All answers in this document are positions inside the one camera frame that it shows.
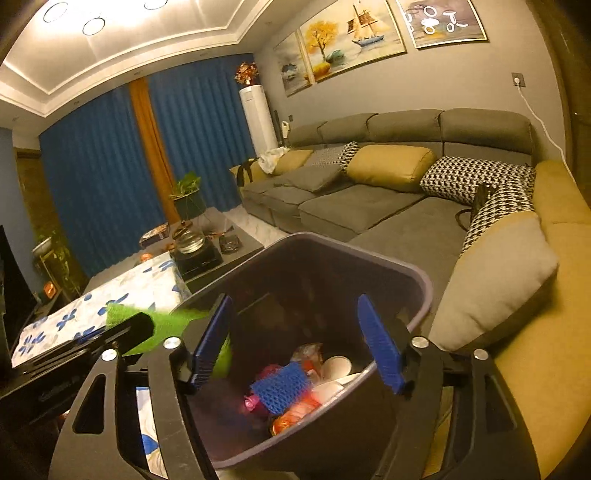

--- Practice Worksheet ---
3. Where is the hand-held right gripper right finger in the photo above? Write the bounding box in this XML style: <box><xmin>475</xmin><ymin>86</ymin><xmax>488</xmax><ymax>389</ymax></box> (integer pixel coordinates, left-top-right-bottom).
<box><xmin>358</xmin><ymin>294</ymin><xmax>542</xmax><ymax>480</ymax></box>

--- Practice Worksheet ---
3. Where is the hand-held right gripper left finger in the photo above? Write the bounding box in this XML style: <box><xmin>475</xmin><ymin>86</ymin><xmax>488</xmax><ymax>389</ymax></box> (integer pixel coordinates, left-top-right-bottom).
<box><xmin>48</xmin><ymin>294</ymin><xmax>235</xmax><ymax>480</ymax></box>

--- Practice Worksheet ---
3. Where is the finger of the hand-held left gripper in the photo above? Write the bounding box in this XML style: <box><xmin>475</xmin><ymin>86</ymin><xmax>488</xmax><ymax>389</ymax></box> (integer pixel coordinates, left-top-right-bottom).
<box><xmin>107</xmin><ymin>311</ymin><xmax>156</xmax><ymax>354</ymax></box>

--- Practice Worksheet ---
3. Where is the green grass mat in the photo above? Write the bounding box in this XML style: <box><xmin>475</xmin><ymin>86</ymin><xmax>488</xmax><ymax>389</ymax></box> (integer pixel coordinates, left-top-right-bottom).
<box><xmin>105</xmin><ymin>300</ymin><xmax>232</xmax><ymax>380</ymax></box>

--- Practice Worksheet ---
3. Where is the red and white plastic bag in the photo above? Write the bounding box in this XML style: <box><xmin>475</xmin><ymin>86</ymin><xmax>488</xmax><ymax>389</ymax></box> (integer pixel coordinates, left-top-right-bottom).
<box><xmin>290</xmin><ymin>342</ymin><xmax>324</xmax><ymax>370</ymax></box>

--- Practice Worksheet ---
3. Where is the blue foam net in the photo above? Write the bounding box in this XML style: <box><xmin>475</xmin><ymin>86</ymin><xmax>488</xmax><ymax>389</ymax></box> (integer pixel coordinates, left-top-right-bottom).
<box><xmin>249</xmin><ymin>361</ymin><xmax>310</xmax><ymax>415</ymax></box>

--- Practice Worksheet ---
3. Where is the grey plastic bin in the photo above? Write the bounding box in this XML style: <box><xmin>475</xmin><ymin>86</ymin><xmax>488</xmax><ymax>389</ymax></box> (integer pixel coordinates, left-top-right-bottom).
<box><xmin>173</xmin><ymin>232</ymin><xmax>435</xmax><ymax>472</ymax></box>

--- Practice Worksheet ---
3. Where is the blue floral tablecloth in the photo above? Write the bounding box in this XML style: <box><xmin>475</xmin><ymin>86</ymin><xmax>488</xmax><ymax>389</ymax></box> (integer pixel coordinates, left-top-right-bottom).
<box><xmin>11</xmin><ymin>257</ymin><xmax>193</xmax><ymax>480</ymax></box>

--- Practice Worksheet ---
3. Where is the black induction cooker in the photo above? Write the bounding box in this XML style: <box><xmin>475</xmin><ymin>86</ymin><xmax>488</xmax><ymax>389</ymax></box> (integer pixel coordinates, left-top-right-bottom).
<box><xmin>170</xmin><ymin>246</ymin><xmax>223</xmax><ymax>278</ymax></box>

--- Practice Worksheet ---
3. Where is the dark grey coffee table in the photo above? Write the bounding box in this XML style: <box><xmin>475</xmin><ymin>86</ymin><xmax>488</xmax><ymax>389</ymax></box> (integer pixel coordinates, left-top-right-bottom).
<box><xmin>139</xmin><ymin>217</ymin><xmax>265</xmax><ymax>292</ymax></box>

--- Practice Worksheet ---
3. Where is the printed snack box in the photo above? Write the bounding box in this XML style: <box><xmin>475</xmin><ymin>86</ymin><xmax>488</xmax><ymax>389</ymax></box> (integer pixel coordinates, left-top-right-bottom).
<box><xmin>140</xmin><ymin>224</ymin><xmax>170</xmax><ymax>243</ymax></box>

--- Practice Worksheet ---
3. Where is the glass kettle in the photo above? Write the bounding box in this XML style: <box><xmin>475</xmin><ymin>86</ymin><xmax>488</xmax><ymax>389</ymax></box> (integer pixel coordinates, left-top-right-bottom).
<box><xmin>172</xmin><ymin>228</ymin><xmax>206</xmax><ymax>255</ymax></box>

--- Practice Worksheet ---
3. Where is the black television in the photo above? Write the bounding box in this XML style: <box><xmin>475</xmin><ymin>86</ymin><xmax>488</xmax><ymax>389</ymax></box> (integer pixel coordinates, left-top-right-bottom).
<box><xmin>0</xmin><ymin>225</ymin><xmax>40</xmax><ymax>366</ymax></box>

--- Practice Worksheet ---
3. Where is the trailing plant on stand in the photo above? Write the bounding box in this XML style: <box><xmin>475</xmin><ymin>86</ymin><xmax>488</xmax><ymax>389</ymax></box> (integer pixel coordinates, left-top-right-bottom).
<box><xmin>32</xmin><ymin>226</ymin><xmax>77</xmax><ymax>302</ymax></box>

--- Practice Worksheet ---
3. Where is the grey sofa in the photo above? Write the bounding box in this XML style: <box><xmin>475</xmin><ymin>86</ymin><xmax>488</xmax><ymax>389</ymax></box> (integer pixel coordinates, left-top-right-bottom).
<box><xmin>240</xmin><ymin>108</ymin><xmax>539</xmax><ymax>319</ymax></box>

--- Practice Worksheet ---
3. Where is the grey and houndstooth cushion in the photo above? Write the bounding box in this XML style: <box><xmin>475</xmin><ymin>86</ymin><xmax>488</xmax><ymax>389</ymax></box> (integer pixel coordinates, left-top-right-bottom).
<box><xmin>429</xmin><ymin>179</ymin><xmax>560</xmax><ymax>352</ymax></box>

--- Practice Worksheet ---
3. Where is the potted plant in dark pot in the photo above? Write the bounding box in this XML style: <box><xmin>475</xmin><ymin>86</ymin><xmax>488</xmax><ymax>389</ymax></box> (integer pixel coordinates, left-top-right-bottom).
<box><xmin>168</xmin><ymin>172</ymin><xmax>206</xmax><ymax>219</ymax></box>

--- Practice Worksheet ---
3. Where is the blue curtain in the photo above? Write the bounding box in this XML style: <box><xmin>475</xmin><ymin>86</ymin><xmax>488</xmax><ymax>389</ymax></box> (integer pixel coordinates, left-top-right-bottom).
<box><xmin>147</xmin><ymin>51</ymin><xmax>257</xmax><ymax>214</ymax></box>
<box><xmin>39</xmin><ymin>85</ymin><xmax>167</xmax><ymax>278</ymax></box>

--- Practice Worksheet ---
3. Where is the mustard yellow sofa section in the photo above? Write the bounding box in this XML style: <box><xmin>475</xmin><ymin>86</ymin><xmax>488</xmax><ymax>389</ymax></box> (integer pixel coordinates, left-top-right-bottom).
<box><xmin>429</xmin><ymin>160</ymin><xmax>591</xmax><ymax>480</ymax></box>

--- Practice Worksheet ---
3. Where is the large mustard cushion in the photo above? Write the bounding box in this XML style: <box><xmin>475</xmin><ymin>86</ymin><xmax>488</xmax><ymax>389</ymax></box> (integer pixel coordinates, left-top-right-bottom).
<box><xmin>346</xmin><ymin>144</ymin><xmax>439</xmax><ymax>193</ymax></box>

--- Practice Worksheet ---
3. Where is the orange curtain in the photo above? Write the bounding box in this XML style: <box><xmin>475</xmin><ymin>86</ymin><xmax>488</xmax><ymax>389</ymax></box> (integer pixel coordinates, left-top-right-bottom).
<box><xmin>129</xmin><ymin>76</ymin><xmax>179</xmax><ymax>223</ymax></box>

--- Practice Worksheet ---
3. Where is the large houndstooth cushion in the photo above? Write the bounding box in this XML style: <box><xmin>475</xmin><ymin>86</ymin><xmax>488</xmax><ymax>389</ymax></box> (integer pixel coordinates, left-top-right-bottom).
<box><xmin>420</xmin><ymin>155</ymin><xmax>537</xmax><ymax>206</ymax></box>

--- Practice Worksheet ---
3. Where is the small houndstooth cushion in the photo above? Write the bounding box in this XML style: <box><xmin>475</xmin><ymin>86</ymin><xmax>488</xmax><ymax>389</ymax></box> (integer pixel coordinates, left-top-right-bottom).
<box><xmin>307</xmin><ymin>140</ymin><xmax>361</xmax><ymax>173</ymax></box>

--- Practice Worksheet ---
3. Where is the white cloth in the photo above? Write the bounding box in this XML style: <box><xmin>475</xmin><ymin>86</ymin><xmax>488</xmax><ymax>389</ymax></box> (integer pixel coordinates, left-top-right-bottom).
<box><xmin>258</xmin><ymin>147</ymin><xmax>290</xmax><ymax>174</ymax></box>

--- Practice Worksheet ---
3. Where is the small mustard cushion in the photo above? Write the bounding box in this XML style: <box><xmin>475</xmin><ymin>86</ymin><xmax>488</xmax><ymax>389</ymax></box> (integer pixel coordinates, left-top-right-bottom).
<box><xmin>272</xmin><ymin>148</ymin><xmax>315</xmax><ymax>176</ymax></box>

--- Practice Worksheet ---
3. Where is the white standing air conditioner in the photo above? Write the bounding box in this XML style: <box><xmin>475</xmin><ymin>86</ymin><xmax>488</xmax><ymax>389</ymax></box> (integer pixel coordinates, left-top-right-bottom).
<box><xmin>239</xmin><ymin>85</ymin><xmax>280</xmax><ymax>158</ymax></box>

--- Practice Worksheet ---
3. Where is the red gold flower ornament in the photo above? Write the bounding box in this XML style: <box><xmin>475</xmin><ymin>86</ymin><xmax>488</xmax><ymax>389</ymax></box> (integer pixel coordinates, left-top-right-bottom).
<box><xmin>233</xmin><ymin>62</ymin><xmax>260</xmax><ymax>86</ymax></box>

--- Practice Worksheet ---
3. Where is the small landscape painting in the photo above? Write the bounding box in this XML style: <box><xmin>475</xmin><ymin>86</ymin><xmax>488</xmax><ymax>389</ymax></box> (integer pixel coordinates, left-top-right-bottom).
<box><xmin>273</xmin><ymin>32</ymin><xmax>315</xmax><ymax>97</ymax></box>

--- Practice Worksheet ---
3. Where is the sailboat and tree painting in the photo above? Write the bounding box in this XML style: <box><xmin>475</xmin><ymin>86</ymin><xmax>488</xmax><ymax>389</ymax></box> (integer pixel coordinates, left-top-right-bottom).
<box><xmin>300</xmin><ymin>0</ymin><xmax>408</xmax><ymax>85</ymax></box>

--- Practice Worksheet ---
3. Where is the framed painting with glare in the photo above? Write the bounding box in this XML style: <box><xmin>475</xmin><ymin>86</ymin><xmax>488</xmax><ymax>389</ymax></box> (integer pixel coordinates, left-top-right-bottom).
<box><xmin>396</xmin><ymin>0</ymin><xmax>488</xmax><ymax>49</ymax></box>

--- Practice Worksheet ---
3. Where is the white power cable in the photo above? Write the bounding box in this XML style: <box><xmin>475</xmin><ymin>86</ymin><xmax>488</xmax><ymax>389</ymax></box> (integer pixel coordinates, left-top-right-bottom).
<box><xmin>516</xmin><ymin>85</ymin><xmax>570</xmax><ymax>163</ymax></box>

